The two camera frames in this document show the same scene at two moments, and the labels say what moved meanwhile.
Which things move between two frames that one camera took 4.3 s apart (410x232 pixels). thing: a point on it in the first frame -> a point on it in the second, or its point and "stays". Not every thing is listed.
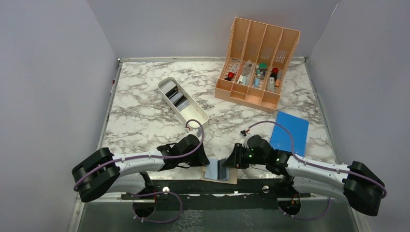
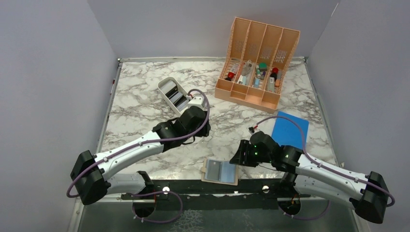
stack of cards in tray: [170, 90] stays
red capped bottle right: [275, 71] stays
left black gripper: [202, 159] -> [204, 131]
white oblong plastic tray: [183, 108] stays
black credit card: [222, 170] -> [213, 171]
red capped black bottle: [230, 76] stays
